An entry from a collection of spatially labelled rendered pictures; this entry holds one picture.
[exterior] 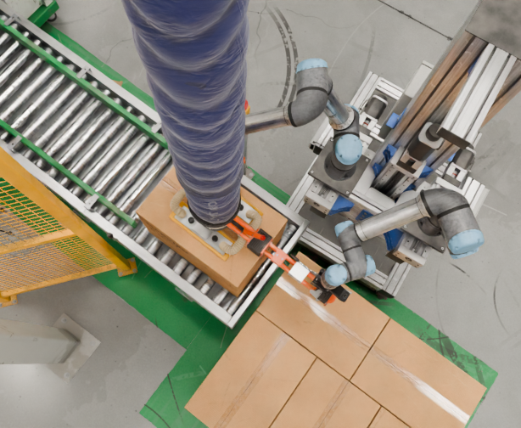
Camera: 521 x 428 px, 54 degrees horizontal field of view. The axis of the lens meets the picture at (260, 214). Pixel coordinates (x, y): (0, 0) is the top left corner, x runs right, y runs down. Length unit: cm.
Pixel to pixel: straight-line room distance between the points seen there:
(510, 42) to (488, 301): 226
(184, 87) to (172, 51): 13
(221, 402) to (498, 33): 203
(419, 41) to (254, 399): 282
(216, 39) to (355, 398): 219
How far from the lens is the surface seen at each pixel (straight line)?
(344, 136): 227
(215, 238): 236
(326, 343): 279
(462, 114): 155
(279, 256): 225
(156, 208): 247
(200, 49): 98
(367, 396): 284
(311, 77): 195
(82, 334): 342
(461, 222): 187
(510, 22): 177
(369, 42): 411
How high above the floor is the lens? 330
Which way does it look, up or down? 74 degrees down
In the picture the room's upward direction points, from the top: 10 degrees clockwise
